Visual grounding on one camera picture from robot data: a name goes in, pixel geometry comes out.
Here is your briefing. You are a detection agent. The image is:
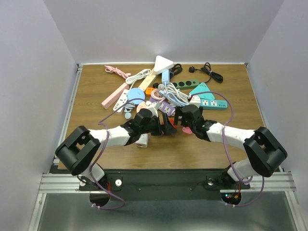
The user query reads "teal triangle power strip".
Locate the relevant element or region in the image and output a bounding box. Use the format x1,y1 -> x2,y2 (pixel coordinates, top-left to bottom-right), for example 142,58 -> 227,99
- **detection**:
189,82 -> 215,100

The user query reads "white usb power strip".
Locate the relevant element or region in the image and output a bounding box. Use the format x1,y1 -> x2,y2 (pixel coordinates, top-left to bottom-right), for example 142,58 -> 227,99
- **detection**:
113,89 -> 129,114

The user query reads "white cord bundle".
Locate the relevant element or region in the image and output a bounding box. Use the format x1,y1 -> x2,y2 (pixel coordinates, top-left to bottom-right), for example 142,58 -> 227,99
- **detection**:
125,68 -> 152,85

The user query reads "teal long power strip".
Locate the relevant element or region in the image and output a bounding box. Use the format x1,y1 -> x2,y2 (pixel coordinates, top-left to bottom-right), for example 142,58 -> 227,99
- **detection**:
200,99 -> 228,110

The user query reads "white triangle power strip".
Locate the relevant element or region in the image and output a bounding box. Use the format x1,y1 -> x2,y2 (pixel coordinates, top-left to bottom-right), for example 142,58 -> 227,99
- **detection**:
153,55 -> 174,75

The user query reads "beige long power strip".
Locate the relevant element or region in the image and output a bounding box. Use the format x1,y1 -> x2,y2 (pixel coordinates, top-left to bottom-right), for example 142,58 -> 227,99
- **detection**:
138,69 -> 157,92

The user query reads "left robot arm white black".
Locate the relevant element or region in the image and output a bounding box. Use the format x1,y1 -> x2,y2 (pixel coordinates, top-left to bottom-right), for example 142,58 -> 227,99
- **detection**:
55,109 -> 177,190

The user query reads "black coiled cord with plug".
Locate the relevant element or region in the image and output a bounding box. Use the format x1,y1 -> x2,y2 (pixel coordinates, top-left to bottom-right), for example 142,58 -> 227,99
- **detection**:
189,62 -> 224,84

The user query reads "light blue power strip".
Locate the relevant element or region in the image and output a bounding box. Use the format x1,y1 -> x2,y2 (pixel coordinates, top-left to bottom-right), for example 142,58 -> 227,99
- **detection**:
162,69 -> 170,85

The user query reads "blue round power strip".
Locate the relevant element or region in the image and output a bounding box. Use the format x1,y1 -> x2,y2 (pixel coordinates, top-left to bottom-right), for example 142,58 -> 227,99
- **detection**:
127,88 -> 145,105

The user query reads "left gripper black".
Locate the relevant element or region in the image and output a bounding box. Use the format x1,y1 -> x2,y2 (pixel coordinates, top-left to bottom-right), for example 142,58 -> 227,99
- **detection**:
139,113 -> 176,136

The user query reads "black cord bundle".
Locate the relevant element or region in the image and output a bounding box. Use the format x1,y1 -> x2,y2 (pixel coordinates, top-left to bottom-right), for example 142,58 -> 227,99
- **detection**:
169,63 -> 183,75

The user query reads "dark green power strip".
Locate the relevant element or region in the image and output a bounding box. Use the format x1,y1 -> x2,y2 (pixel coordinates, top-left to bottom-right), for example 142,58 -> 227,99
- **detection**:
172,80 -> 200,90

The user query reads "white cube socket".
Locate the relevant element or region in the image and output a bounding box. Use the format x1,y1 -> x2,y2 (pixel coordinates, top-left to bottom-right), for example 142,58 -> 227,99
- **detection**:
135,134 -> 149,148

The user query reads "orange power strip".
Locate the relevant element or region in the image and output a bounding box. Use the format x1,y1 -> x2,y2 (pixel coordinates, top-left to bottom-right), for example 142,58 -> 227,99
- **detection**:
145,87 -> 156,95

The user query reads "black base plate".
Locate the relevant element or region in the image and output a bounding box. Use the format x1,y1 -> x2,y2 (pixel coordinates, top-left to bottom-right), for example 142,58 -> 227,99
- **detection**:
80,168 -> 250,201

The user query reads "pink flat plug adapter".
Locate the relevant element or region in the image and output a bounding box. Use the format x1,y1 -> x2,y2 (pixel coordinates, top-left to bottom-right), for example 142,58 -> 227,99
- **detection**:
182,127 -> 193,134

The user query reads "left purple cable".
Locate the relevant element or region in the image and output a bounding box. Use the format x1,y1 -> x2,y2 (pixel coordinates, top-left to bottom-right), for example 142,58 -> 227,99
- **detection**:
90,100 -> 152,210

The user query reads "pink round power strip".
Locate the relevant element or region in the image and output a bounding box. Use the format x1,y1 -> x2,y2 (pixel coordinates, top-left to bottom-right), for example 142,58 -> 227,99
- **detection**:
136,102 -> 148,113

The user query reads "pink coiled cord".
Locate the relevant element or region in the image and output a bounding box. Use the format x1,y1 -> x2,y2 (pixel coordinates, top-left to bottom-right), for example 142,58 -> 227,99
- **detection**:
104,64 -> 131,79

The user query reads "pink long power strip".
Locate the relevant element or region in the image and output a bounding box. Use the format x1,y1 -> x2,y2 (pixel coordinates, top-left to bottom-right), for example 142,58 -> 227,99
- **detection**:
101,83 -> 129,109

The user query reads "light blue coiled cord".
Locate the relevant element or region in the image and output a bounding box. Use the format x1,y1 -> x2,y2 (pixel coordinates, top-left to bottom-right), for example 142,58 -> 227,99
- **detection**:
163,83 -> 193,108

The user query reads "blue round plug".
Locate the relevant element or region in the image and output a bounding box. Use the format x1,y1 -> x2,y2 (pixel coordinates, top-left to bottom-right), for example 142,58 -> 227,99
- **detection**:
125,112 -> 132,120

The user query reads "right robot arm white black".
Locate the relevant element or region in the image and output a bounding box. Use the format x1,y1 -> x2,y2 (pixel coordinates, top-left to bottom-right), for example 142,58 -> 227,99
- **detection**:
174,104 -> 287,188

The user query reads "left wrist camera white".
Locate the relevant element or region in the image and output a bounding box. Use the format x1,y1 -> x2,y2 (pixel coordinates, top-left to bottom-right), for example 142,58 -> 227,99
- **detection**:
145,101 -> 161,117

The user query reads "purple power strip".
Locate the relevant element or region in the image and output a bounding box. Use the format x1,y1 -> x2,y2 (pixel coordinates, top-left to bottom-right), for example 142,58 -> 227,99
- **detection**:
149,96 -> 175,116

